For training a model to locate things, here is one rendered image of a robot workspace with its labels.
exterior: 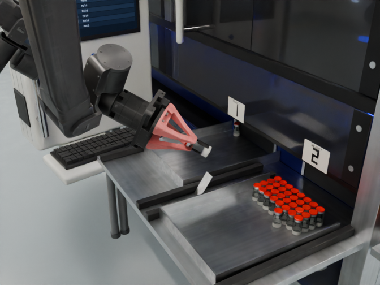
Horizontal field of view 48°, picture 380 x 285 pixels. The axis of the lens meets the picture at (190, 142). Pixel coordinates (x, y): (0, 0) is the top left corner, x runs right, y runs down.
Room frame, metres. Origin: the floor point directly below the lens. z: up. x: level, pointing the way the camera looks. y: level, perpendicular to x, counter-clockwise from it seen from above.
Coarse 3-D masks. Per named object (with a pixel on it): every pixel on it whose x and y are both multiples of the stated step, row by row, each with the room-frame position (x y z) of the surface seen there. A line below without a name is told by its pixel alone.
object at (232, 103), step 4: (228, 96) 1.26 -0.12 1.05; (228, 100) 1.25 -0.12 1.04; (232, 100) 1.24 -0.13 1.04; (228, 104) 1.25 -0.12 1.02; (232, 104) 1.23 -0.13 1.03; (236, 104) 1.22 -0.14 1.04; (240, 104) 1.20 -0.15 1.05; (228, 108) 1.25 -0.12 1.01; (232, 108) 1.23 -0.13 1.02; (236, 108) 1.22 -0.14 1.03; (240, 108) 1.20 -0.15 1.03; (244, 108) 1.18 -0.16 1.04; (228, 112) 1.25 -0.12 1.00; (232, 112) 1.23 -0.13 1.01; (240, 112) 1.20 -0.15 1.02; (232, 116) 1.23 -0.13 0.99; (236, 116) 1.21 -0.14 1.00; (240, 116) 1.20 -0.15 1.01; (240, 120) 1.19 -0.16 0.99
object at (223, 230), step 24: (216, 192) 0.93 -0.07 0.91; (240, 192) 0.97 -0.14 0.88; (168, 216) 0.82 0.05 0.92; (192, 216) 0.86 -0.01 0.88; (216, 216) 0.86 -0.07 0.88; (240, 216) 0.86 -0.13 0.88; (264, 216) 0.86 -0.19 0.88; (192, 240) 0.77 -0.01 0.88; (216, 240) 0.77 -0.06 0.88; (240, 240) 0.77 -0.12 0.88; (264, 240) 0.77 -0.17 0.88; (288, 240) 0.77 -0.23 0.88; (312, 240) 0.75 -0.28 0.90; (216, 264) 0.69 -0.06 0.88; (240, 264) 0.66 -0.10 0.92
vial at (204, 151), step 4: (188, 144) 0.66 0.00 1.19; (192, 144) 0.66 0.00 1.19; (196, 144) 0.66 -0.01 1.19; (192, 148) 0.66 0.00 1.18; (196, 148) 0.66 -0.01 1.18; (200, 148) 0.66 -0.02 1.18; (204, 148) 0.66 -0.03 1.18; (196, 152) 0.66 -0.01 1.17; (200, 152) 0.66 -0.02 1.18; (204, 152) 0.66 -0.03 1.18; (208, 152) 0.66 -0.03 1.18; (204, 156) 0.66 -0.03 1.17
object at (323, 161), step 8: (304, 144) 0.96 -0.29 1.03; (312, 144) 0.94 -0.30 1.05; (304, 152) 0.96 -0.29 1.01; (312, 152) 0.93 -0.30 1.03; (320, 152) 0.91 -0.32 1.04; (328, 152) 0.89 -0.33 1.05; (304, 160) 0.95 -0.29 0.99; (320, 160) 0.91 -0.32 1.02; (328, 160) 0.89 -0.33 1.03; (320, 168) 0.90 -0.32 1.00
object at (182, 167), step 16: (208, 128) 1.32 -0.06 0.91; (224, 128) 1.35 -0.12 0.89; (208, 144) 1.25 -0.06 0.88; (224, 144) 1.25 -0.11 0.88; (240, 144) 1.25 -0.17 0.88; (160, 160) 1.10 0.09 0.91; (176, 160) 1.15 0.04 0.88; (192, 160) 1.15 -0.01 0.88; (208, 160) 1.15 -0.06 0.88; (224, 160) 1.15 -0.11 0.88; (240, 160) 1.15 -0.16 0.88; (256, 160) 1.10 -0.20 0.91; (272, 160) 1.13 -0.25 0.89; (176, 176) 1.01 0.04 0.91; (192, 176) 1.00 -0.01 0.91
